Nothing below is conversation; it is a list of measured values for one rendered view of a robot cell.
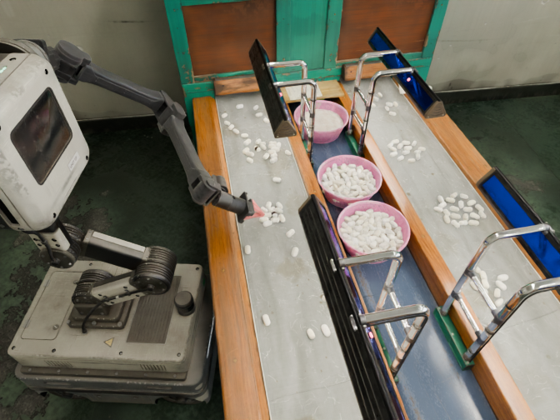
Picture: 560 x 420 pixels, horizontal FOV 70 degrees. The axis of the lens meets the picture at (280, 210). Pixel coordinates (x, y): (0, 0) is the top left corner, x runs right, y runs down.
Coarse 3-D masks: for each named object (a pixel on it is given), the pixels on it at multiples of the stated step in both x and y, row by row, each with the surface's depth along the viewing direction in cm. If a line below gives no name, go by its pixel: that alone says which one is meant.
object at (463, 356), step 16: (544, 224) 102; (496, 240) 101; (480, 256) 105; (464, 272) 113; (480, 288) 108; (528, 288) 91; (544, 288) 91; (448, 304) 125; (464, 304) 118; (512, 304) 95; (448, 320) 128; (496, 320) 102; (448, 336) 126; (480, 336) 110; (464, 352) 121; (464, 368) 120
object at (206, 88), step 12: (408, 60) 218; (420, 60) 219; (300, 72) 210; (312, 72) 211; (324, 72) 213; (336, 72) 214; (420, 72) 225; (192, 84) 202; (204, 84) 204; (192, 96) 207; (204, 96) 209; (216, 96) 212; (228, 96) 212; (192, 108) 212; (192, 120) 218; (192, 132) 227
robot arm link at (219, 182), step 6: (210, 180) 130; (216, 180) 138; (222, 180) 139; (210, 186) 128; (216, 186) 130; (222, 186) 137; (216, 192) 131; (192, 198) 131; (210, 198) 132; (204, 204) 133
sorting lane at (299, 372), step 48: (240, 96) 212; (240, 144) 185; (288, 144) 185; (240, 192) 164; (288, 192) 164; (240, 240) 147; (288, 240) 147; (288, 288) 134; (288, 336) 123; (336, 336) 123; (288, 384) 113; (336, 384) 113
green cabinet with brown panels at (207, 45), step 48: (192, 0) 174; (240, 0) 178; (288, 0) 182; (336, 0) 186; (384, 0) 192; (432, 0) 197; (192, 48) 191; (240, 48) 195; (288, 48) 199; (336, 48) 204; (432, 48) 215
